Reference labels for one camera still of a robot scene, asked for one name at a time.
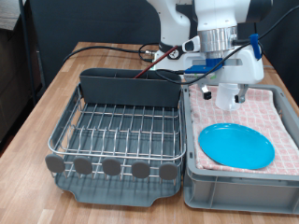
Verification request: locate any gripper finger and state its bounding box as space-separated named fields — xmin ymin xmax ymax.
xmin=234 ymin=83 xmax=249 ymax=105
xmin=200 ymin=82 xmax=214 ymax=102

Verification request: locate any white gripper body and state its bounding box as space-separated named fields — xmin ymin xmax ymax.
xmin=181 ymin=46 xmax=265 ymax=85

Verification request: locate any blue plate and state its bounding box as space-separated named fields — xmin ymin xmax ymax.
xmin=197 ymin=122 xmax=277 ymax=171

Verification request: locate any white mug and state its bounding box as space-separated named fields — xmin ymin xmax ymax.
xmin=214 ymin=82 xmax=243 ymax=112

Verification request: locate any pink checked cloth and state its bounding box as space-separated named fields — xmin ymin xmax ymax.
xmin=188 ymin=83 xmax=299 ymax=176

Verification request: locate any dark grey cutlery holder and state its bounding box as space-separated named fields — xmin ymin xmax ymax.
xmin=78 ymin=67 xmax=183 ymax=108

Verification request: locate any grey plastic crate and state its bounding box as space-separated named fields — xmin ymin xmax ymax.
xmin=181 ymin=80 xmax=299 ymax=216

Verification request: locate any grey plastic drain tray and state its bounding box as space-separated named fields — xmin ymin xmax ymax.
xmin=51 ymin=83 xmax=185 ymax=208

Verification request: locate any black metal pole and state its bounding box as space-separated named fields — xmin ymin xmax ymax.
xmin=17 ymin=0 xmax=40 ymax=105

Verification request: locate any dark cabinet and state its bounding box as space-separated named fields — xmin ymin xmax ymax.
xmin=0 ymin=26 xmax=43 ymax=150

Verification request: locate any blue cable clip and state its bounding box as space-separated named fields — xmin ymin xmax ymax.
xmin=249 ymin=33 xmax=263 ymax=61

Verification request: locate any wrist camera on blue mount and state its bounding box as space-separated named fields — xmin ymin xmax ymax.
xmin=183 ymin=57 xmax=225 ymax=83

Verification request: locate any thin black hanging cable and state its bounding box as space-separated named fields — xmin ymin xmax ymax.
xmin=261 ymin=50 xmax=280 ymax=75

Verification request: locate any metal wire dish rack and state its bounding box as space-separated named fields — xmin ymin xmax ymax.
xmin=47 ymin=83 xmax=187 ymax=182

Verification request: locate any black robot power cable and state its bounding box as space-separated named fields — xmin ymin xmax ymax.
xmin=62 ymin=42 xmax=162 ymax=65

